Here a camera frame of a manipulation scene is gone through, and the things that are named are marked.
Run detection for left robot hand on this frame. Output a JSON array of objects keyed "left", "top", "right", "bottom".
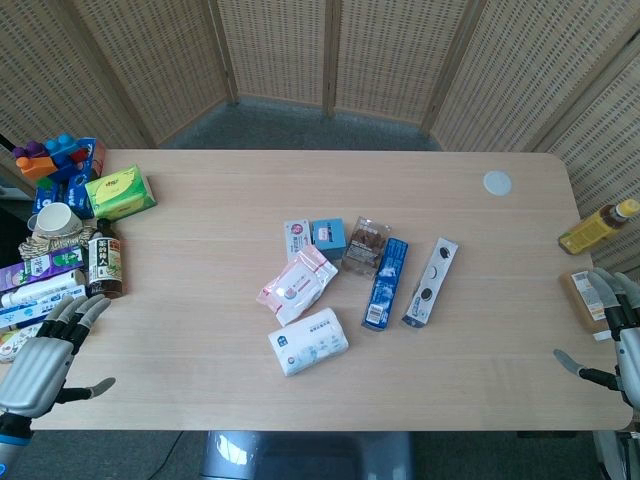
[{"left": 0, "top": 293, "right": 117, "bottom": 420}]

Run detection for blue cookie box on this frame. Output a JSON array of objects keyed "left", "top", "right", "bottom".
[{"left": 360, "top": 236, "right": 410, "bottom": 331}]

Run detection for white round cable grommet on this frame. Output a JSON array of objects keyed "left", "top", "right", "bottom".
[{"left": 482, "top": 170, "right": 514, "bottom": 196}]

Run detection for bamboo folding screen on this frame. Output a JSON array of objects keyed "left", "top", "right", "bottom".
[{"left": 0, "top": 0, "right": 640, "bottom": 274}]

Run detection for white blue tube box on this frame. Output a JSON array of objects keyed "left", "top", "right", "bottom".
[{"left": 0, "top": 269, "right": 87, "bottom": 329}]

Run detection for green tissue pack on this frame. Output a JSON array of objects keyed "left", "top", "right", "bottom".
[{"left": 84, "top": 163, "right": 158, "bottom": 220}]

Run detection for white tissue pack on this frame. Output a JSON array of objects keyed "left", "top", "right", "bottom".
[{"left": 266, "top": 306, "right": 350, "bottom": 378}]

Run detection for white paper cup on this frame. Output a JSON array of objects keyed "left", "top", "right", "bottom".
[{"left": 26, "top": 201, "right": 84, "bottom": 236}]

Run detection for brown cardboard box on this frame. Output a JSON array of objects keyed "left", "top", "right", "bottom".
[{"left": 558, "top": 270, "right": 612, "bottom": 335}]

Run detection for robot base body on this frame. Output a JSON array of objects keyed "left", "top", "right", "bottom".
[{"left": 199, "top": 429, "right": 414, "bottom": 480}]

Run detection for white pink small box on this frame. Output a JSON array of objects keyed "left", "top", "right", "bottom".
[{"left": 283, "top": 218, "right": 312, "bottom": 263}]

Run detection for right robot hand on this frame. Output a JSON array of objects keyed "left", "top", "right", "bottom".
[{"left": 552, "top": 266, "right": 640, "bottom": 415}]

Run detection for floral printed pack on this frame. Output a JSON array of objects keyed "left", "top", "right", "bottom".
[{"left": 0, "top": 322, "right": 45, "bottom": 364}]

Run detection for yellow label drink bottle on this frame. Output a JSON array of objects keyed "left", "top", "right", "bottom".
[{"left": 557, "top": 198, "right": 640, "bottom": 257}]

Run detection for brown snack bag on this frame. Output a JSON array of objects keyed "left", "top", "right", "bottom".
[{"left": 340, "top": 215, "right": 392, "bottom": 279}]

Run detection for pink wet wipes pack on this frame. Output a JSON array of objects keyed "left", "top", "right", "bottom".
[{"left": 256, "top": 244, "right": 339, "bottom": 326}]

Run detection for colourful toy block pile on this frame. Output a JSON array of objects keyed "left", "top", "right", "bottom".
[{"left": 13, "top": 132, "right": 90, "bottom": 184}]

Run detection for oreo cookie sleeve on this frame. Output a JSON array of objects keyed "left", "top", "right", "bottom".
[{"left": 401, "top": 237, "right": 459, "bottom": 330}]

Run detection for dark tea bottle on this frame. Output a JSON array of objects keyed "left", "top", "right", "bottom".
[{"left": 87, "top": 217, "right": 125, "bottom": 300}]

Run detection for woven rope coaster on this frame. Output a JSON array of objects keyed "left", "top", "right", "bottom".
[{"left": 18, "top": 224, "right": 97, "bottom": 261}]

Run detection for blue small box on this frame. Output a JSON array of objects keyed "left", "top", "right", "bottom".
[{"left": 309, "top": 216, "right": 347, "bottom": 260}]

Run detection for purple white carton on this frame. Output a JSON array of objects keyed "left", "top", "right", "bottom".
[{"left": 0, "top": 245, "right": 85, "bottom": 294}]

